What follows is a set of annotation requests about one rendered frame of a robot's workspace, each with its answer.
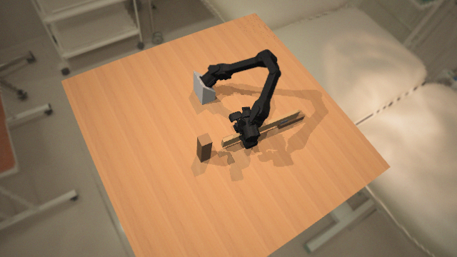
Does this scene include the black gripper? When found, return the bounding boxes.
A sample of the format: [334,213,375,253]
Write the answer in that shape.
[228,111,258,149]

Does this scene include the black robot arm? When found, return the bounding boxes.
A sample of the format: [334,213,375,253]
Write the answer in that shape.
[199,49,281,143]

